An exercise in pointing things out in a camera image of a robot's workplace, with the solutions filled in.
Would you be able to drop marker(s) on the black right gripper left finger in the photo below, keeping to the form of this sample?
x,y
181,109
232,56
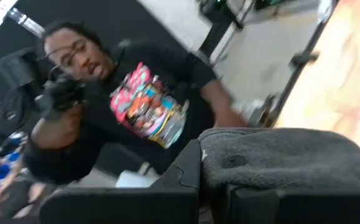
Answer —
x,y
120,205

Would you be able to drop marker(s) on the person's hand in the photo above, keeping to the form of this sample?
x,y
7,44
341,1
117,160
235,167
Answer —
x,y
229,119
58,130

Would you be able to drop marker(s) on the dark grey bucket hat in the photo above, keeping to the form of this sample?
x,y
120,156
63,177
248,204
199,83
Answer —
x,y
291,155

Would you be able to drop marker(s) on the black aluminium table frame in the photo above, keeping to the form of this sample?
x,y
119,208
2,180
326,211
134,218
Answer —
x,y
304,60

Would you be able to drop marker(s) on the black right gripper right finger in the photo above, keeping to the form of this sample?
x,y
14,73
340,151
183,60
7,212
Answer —
x,y
307,207

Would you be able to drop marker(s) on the black backpack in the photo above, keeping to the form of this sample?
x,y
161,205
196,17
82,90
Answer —
x,y
10,115

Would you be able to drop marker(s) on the person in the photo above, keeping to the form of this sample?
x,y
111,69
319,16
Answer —
x,y
155,62

